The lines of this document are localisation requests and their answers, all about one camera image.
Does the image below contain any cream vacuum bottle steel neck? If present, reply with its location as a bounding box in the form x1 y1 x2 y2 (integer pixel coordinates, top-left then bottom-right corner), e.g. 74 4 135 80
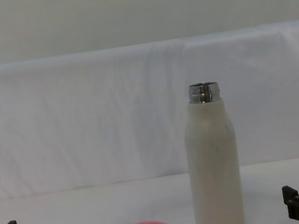
176 78 250 224

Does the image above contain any white table cloth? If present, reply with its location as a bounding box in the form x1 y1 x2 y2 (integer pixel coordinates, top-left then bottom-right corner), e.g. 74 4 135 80
0 153 299 224

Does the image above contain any white curtain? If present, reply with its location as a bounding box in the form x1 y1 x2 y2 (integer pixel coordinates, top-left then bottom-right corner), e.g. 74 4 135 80
0 20 299 201

